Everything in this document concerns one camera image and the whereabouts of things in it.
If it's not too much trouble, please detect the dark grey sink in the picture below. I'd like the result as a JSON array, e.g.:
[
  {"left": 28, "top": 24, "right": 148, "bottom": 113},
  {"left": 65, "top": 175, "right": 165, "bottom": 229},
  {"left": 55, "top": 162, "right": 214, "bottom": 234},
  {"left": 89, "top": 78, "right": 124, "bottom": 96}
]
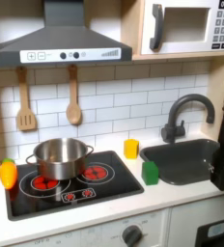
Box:
[{"left": 139, "top": 138, "right": 221, "bottom": 186}]

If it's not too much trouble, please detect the dark grey tap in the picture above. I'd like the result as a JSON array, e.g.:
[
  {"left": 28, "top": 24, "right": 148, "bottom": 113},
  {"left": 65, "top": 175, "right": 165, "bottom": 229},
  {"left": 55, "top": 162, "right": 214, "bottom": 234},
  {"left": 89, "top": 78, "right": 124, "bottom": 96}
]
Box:
[{"left": 160, "top": 93, "right": 216, "bottom": 145}]

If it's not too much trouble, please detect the green block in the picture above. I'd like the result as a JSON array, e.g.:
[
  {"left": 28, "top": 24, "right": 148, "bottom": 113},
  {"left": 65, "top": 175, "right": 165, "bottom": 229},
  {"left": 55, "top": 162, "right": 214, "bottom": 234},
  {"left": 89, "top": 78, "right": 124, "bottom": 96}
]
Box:
[{"left": 141, "top": 160, "right": 160, "bottom": 186}]

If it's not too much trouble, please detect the yellow block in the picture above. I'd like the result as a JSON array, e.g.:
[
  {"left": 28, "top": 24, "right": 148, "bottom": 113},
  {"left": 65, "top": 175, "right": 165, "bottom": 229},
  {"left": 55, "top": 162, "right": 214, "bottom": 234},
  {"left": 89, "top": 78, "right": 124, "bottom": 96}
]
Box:
[{"left": 123, "top": 138, "right": 140, "bottom": 160}]

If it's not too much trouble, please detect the grey oven knob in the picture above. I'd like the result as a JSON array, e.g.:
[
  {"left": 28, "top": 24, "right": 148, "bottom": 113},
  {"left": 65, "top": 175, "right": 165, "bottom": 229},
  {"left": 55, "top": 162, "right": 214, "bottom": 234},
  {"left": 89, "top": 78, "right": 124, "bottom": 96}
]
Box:
[{"left": 121, "top": 224, "right": 143, "bottom": 247}]

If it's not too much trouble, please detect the white toy microwave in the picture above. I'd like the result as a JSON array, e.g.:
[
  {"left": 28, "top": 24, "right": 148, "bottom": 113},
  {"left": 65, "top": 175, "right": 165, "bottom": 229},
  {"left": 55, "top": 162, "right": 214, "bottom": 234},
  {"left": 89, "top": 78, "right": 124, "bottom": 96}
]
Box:
[{"left": 140, "top": 0, "right": 224, "bottom": 56}]

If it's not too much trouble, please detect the black stove top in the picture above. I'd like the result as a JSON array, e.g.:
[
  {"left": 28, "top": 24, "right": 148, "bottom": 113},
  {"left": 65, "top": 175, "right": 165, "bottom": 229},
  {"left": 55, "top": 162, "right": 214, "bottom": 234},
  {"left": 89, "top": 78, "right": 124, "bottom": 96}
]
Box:
[{"left": 5, "top": 150, "right": 145, "bottom": 222}]

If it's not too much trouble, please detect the wooden spoon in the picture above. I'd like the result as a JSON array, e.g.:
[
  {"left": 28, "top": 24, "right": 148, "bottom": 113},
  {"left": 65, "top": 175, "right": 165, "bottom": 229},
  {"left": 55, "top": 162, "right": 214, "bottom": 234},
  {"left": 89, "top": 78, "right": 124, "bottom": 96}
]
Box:
[{"left": 66, "top": 64, "right": 83, "bottom": 126}]

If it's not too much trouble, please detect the steel pot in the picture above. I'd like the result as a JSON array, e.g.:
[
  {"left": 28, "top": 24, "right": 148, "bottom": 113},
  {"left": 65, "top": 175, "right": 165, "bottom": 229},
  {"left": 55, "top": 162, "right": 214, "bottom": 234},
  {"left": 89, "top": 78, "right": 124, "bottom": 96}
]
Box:
[{"left": 25, "top": 137, "right": 95, "bottom": 181}]

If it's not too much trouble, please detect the grey range hood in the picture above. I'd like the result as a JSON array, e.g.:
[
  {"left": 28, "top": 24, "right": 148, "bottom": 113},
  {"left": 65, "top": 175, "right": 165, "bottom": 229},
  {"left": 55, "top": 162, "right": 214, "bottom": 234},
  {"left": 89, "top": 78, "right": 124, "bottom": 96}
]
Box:
[{"left": 0, "top": 0, "right": 133, "bottom": 68}]

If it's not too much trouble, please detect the wooden slotted spatula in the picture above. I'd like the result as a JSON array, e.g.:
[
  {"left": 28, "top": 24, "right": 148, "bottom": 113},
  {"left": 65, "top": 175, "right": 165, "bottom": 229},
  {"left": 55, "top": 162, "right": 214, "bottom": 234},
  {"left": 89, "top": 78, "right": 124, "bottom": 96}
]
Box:
[{"left": 14, "top": 66, "right": 39, "bottom": 132}]

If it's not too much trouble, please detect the orange toy carrot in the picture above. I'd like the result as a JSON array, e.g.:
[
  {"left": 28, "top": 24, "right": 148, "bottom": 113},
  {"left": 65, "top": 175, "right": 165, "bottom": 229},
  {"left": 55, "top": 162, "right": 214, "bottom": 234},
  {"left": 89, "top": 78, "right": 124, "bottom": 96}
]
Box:
[{"left": 0, "top": 157, "right": 18, "bottom": 191}]

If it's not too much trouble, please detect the black cabinet handle panel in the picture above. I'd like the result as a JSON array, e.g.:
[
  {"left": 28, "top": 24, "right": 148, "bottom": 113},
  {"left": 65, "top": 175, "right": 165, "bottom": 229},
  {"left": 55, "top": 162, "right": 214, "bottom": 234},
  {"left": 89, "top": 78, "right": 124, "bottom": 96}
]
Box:
[{"left": 194, "top": 216, "right": 224, "bottom": 247}]

